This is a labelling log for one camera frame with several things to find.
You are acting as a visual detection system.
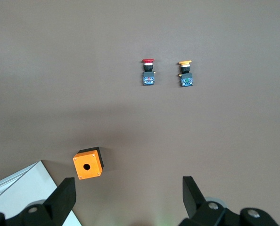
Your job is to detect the yellow mushroom push button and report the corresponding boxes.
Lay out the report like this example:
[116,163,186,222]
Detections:
[177,60,194,88]

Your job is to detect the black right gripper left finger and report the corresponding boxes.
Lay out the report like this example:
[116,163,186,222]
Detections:
[0,176,77,226]

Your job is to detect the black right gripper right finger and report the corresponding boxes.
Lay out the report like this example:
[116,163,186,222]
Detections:
[178,175,279,226]

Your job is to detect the white drawer cabinet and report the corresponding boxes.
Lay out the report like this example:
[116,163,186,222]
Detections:
[0,160,83,226]

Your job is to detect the orange button enclosure box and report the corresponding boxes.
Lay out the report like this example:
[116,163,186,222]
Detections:
[72,146,105,181]

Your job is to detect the white pull-out drawer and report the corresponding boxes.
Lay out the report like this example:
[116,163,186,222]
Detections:
[0,160,43,205]

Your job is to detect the red mushroom push button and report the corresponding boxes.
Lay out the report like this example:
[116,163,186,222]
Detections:
[140,58,157,87]

